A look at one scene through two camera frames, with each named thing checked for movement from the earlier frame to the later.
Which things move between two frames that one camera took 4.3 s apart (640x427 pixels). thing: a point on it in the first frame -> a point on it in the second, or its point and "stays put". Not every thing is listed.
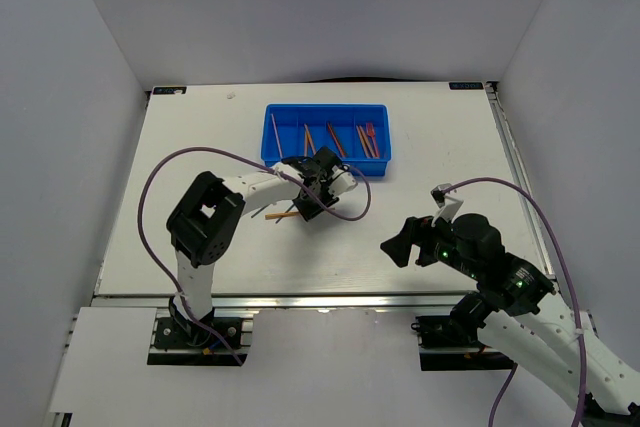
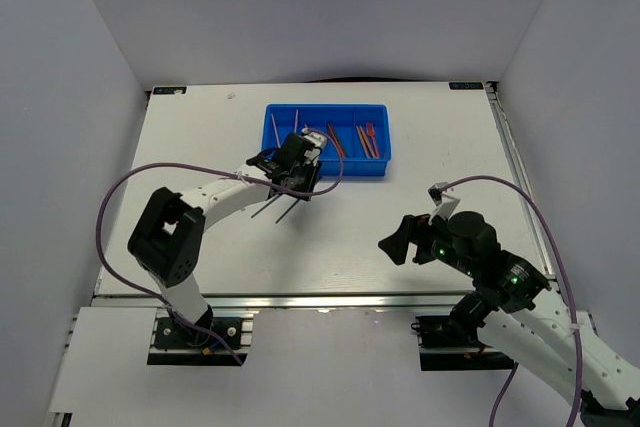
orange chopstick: [277, 136] stays put
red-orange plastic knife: [335, 139] stays put
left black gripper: [307, 212] -> [312, 176]
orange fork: [366, 141] stays put
